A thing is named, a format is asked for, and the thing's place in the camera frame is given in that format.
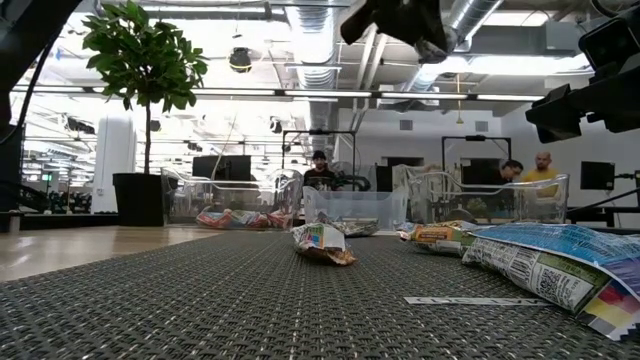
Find frosted plastic bin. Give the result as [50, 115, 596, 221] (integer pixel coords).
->
[301, 185, 410, 232]

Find grey woven placemat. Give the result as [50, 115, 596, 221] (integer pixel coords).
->
[0, 228, 640, 360]

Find green leafy plant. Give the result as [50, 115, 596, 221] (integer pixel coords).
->
[81, 0, 210, 176]

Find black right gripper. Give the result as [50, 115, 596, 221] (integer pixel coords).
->
[524, 64, 640, 145]

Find white-backed granola bar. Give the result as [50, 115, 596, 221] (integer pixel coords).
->
[316, 211, 381, 239]

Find black plant pot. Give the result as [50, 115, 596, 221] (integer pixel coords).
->
[112, 172, 166, 227]

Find silver ventilation duct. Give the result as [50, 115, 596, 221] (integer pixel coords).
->
[399, 0, 506, 96]
[284, 0, 346, 151]

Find long ceiling light strip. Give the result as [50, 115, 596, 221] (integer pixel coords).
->
[9, 83, 546, 103]

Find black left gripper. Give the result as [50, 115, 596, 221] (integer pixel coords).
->
[339, 0, 450, 51]

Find yellow hanging cord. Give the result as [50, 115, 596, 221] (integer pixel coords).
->
[454, 74, 465, 125]

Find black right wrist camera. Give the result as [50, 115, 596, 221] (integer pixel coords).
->
[578, 15, 640, 70]

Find black monitor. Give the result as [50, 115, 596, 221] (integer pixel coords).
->
[579, 160, 616, 191]
[192, 155, 252, 182]

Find black tall panel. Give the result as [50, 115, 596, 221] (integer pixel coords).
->
[0, 124, 26, 212]

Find white round column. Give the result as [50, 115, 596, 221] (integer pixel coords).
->
[92, 117, 137, 214]

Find black right frame rails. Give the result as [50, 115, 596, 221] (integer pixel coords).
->
[566, 189, 640, 229]

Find black metal station frame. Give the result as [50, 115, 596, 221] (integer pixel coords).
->
[441, 134, 513, 187]
[281, 128, 357, 191]

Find person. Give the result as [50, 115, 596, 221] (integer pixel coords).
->
[302, 149, 339, 192]
[492, 158, 525, 184]
[522, 151, 561, 197]

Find white label strip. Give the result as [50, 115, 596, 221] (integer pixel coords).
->
[403, 296, 552, 307]

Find clear plastic bin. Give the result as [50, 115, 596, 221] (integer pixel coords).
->
[407, 171, 571, 226]
[160, 167, 305, 231]

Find dark multicoloured granola bar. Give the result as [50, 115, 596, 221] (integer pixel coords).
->
[291, 222, 359, 266]

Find black ceiling speaker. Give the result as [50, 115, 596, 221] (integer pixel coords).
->
[228, 46, 253, 75]

